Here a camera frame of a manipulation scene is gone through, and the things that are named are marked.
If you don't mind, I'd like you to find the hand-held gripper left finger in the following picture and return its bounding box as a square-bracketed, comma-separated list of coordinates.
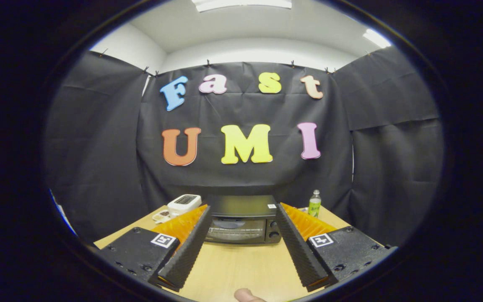
[95, 204, 213, 292]

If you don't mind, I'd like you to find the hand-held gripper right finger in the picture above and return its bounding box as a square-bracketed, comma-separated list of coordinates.
[274, 203, 398, 292]

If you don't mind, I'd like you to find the black toaster oven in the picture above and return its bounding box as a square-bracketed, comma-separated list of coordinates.
[205, 195, 283, 245]

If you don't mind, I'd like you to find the white pop-up toaster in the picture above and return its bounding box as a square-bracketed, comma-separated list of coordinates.
[167, 194, 203, 217]

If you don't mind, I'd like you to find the green label drink bottle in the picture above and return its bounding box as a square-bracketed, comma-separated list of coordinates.
[308, 190, 322, 219]

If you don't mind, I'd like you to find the ceiling light panel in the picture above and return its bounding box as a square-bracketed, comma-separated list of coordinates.
[362, 29, 392, 49]
[191, 0, 293, 13]

